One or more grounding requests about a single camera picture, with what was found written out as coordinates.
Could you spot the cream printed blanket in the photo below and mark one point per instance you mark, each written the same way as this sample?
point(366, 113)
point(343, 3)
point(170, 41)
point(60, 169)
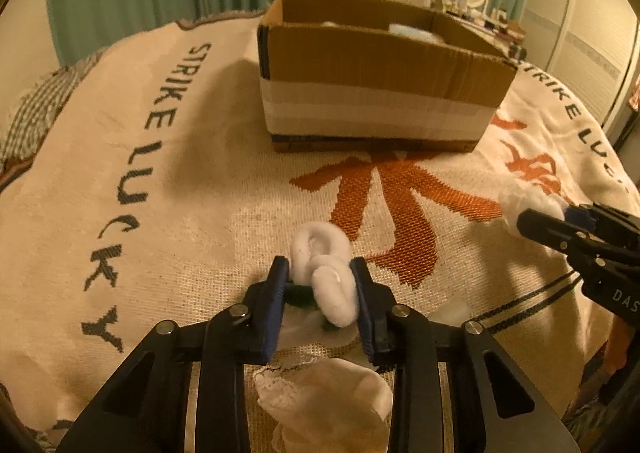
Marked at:
point(165, 193)

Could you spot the white soft item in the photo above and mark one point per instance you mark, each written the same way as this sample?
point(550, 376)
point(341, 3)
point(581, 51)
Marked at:
point(331, 24)

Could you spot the cardboard box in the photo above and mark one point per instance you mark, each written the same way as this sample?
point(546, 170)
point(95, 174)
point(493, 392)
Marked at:
point(370, 98)

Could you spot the light blue soft item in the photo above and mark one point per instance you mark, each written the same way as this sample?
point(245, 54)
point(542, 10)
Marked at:
point(415, 32)

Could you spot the cream lace cloth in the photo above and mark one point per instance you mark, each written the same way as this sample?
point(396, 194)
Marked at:
point(325, 403)

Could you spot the dark green soft item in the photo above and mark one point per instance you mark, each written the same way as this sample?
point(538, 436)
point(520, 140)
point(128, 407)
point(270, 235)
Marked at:
point(300, 297)

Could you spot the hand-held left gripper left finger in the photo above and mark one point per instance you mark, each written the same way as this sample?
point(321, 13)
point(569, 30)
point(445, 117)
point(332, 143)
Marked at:
point(275, 303)

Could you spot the checked bed sheet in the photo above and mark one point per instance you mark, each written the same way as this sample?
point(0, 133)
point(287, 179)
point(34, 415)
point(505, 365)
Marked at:
point(30, 113)

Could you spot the white fluffy cloth piece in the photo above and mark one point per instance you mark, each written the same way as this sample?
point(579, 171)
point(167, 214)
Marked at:
point(522, 200)

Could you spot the white fluffy plush toy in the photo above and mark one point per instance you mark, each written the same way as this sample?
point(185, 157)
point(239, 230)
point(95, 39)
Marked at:
point(327, 278)

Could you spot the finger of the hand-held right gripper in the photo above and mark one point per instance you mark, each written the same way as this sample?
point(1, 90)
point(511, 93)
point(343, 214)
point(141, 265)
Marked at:
point(607, 223)
point(547, 229)

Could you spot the white sliding wardrobe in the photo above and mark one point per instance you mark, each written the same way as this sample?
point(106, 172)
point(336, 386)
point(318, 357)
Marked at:
point(575, 18)

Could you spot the person's right forearm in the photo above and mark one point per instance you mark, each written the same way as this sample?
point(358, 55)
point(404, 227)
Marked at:
point(620, 358)

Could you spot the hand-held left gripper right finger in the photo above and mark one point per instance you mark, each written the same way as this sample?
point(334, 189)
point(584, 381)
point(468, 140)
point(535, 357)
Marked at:
point(368, 313)

